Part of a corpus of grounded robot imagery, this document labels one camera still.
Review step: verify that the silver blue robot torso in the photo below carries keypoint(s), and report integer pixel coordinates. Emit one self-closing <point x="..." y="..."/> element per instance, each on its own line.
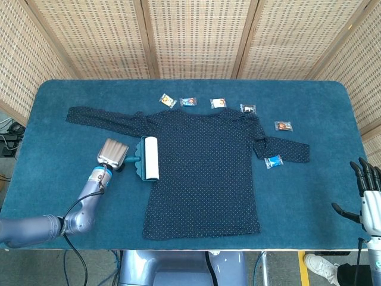
<point x="181" y="268"/>

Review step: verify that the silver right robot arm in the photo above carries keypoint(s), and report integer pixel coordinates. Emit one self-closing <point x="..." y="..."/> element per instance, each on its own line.
<point x="375" y="262"/>

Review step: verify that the teal plush table cover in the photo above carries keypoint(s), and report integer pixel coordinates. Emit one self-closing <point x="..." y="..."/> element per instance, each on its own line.
<point x="303" y="202"/>

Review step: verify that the dark brown candy packet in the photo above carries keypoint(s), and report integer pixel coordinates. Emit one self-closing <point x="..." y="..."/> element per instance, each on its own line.
<point x="248" y="108"/>

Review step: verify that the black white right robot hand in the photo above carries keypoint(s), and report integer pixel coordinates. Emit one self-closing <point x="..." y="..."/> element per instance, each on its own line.
<point x="370" y="202"/>

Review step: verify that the teal lint roller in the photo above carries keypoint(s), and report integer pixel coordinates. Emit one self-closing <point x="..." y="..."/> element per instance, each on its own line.
<point x="150" y="158"/>

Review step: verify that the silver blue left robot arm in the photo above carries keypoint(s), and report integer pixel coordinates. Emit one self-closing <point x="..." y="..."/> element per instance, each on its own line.
<point x="29" y="228"/>

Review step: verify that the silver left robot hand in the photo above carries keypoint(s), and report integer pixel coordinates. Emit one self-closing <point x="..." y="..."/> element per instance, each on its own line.
<point x="112" y="152"/>

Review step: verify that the white sneaker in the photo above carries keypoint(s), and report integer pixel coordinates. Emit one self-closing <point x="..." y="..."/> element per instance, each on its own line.
<point x="321" y="266"/>

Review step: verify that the black trouser leg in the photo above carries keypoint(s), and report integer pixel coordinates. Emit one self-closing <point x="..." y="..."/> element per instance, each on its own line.
<point x="355" y="275"/>

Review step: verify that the white and orange candy packet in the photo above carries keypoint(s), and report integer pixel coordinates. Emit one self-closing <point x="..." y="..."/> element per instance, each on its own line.
<point x="218" y="103"/>

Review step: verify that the yellow candy packet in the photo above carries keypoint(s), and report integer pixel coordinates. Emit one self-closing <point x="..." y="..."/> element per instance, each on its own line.
<point x="167" y="100"/>

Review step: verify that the bright blue candy packet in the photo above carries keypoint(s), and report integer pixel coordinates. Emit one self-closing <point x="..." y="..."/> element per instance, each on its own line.
<point x="274" y="161"/>

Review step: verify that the blue and orange candy packet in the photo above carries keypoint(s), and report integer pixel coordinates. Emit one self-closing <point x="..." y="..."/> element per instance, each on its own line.
<point x="188" y="102"/>

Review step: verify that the dark blue polka dot shirt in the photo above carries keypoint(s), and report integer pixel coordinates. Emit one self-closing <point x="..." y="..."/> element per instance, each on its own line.
<point x="202" y="172"/>

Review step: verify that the red and brown candy packet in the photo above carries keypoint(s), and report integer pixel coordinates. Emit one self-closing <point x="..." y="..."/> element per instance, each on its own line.
<point x="283" y="126"/>

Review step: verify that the woven wicker folding screen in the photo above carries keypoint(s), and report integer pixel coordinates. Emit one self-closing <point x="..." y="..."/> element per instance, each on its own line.
<point x="193" y="35"/>

